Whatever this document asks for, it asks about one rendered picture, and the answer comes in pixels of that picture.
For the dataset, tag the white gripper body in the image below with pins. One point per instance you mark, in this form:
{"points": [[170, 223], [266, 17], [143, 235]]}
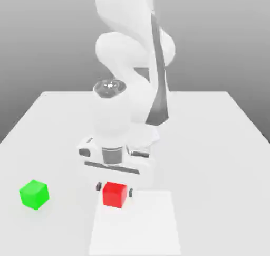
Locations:
{"points": [[135, 176]]}

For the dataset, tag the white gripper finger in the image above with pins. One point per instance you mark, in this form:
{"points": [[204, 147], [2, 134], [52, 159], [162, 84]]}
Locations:
{"points": [[130, 192], [98, 186]]}

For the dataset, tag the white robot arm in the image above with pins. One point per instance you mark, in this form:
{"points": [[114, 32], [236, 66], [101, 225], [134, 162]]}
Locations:
{"points": [[118, 55]]}

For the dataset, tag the small red cube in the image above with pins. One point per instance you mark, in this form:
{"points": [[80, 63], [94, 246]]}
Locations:
{"points": [[115, 195]]}

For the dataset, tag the small green cube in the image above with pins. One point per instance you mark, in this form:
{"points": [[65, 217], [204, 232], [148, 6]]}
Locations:
{"points": [[34, 194]]}

